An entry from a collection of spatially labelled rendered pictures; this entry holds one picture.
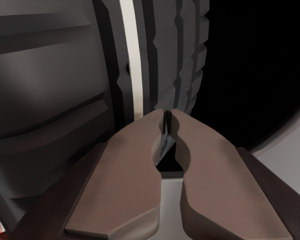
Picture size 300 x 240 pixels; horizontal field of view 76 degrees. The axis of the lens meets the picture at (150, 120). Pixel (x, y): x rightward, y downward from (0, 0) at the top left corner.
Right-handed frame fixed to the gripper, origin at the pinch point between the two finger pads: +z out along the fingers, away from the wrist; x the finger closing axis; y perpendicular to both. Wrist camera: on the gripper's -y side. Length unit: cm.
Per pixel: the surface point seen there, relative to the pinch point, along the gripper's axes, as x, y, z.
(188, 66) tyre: 2.3, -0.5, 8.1
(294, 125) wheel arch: 18.4, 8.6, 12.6
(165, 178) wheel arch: 2.0, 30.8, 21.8
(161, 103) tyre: -0.3, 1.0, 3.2
